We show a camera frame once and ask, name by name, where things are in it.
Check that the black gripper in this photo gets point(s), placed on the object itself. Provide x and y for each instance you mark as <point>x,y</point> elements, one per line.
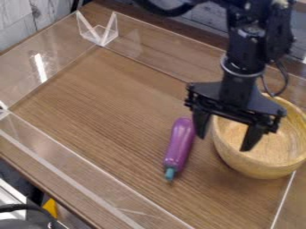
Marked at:
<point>259,111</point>

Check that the purple toy eggplant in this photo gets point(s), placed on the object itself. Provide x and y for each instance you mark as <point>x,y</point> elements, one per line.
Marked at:
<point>180,146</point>

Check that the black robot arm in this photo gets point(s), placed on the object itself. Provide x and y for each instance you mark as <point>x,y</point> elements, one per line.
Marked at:
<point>260,39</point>

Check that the brown wooden bowl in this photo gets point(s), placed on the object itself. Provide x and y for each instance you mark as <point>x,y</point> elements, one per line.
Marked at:
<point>277,155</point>

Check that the yellow label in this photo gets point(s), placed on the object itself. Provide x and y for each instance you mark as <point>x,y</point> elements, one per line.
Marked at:
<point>50,206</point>

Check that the clear acrylic corner bracket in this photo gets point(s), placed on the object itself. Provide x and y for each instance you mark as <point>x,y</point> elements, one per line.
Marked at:
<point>98,34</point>

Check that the clear acrylic front wall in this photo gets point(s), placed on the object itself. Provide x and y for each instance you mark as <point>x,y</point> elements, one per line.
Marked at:
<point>101,199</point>

